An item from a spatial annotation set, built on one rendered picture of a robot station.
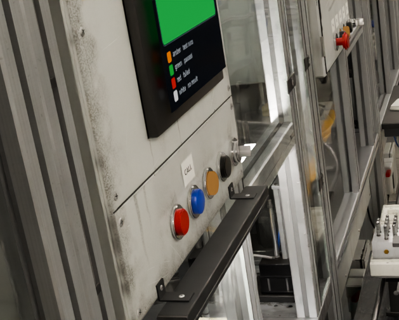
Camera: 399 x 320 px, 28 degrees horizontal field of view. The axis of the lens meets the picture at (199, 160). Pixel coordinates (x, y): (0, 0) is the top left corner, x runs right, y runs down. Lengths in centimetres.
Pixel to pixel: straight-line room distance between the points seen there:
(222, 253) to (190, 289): 9
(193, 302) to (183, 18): 31
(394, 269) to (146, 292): 120
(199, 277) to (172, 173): 12
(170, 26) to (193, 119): 15
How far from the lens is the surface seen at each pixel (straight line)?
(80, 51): 71
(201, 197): 94
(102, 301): 75
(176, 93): 85
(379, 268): 196
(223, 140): 107
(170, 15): 86
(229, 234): 97
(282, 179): 157
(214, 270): 89
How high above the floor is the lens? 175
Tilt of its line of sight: 18 degrees down
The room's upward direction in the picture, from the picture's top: 9 degrees counter-clockwise
